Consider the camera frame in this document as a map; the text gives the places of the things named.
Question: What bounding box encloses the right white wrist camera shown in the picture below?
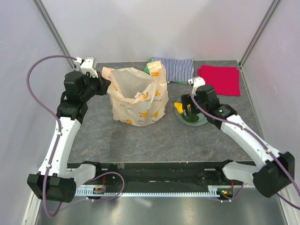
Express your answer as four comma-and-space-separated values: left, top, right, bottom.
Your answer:
188, 76, 206, 95

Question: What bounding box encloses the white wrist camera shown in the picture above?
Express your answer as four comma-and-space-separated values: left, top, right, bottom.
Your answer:
188, 76, 206, 95
75, 57, 98, 78

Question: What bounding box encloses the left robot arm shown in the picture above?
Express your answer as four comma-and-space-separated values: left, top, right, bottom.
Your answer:
27, 71, 110, 203

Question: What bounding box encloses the blue striped cloth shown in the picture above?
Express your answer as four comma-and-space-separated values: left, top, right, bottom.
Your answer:
149, 57, 195, 83

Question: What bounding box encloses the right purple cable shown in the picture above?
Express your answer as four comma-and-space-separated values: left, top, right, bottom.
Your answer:
189, 86, 300, 210

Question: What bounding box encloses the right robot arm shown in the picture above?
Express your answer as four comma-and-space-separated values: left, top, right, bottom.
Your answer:
180, 85, 300, 198

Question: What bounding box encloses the beige plastic bag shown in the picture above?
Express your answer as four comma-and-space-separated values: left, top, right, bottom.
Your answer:
102, 61, 169, 127

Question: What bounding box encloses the white cable duct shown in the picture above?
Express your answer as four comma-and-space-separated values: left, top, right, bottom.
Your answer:
75, 186, 231, 197

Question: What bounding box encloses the yellow pear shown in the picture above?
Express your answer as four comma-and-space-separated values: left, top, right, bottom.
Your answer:
174, 102, 184, 115

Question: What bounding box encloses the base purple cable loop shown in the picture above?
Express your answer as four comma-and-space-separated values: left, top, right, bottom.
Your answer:
86, 172, 127, 202

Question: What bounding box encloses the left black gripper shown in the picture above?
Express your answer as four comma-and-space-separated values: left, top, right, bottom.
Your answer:
80, 70, 111, 101

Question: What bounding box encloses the dark green avocado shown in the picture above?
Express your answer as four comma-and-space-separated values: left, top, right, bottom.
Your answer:
182, 112, 199, 123

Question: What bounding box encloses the green plate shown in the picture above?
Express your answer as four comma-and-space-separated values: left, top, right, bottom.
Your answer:
173, 98, 208, 127

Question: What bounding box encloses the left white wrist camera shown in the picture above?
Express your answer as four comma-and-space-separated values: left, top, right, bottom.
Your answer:
75, 57, 98, 78

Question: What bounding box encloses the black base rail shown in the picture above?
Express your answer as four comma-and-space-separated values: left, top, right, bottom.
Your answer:
67, 161, 244, 188

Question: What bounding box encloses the red cloth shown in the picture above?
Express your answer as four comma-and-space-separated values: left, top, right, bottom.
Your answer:
197, 65, 240, 97

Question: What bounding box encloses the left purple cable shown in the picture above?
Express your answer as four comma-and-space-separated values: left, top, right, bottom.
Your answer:
26, 55, 78, 218

